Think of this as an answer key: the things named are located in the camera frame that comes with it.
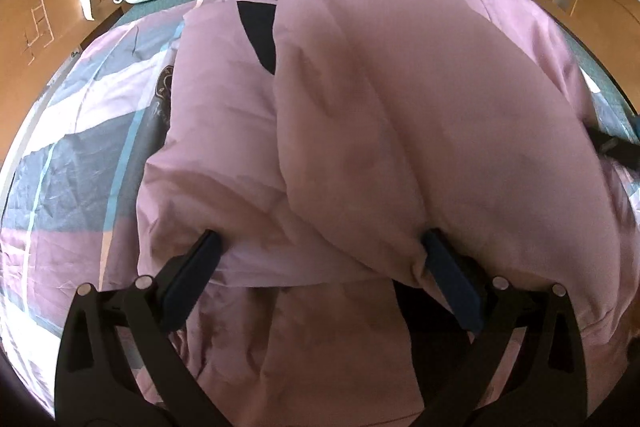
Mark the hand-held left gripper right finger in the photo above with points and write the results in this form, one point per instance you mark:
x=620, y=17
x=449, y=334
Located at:
x=452, y=282

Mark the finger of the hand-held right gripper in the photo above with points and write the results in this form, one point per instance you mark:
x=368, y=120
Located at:
x=617, y=149

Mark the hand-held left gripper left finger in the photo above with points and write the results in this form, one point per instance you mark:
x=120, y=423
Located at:
x=192, y=274

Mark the pink jacket with black stripes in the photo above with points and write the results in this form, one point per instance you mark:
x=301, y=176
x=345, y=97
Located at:
x=400, y=107

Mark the plaid pink grey bed sheet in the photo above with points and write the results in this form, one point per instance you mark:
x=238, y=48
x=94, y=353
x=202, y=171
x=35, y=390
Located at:
x=75, y=157

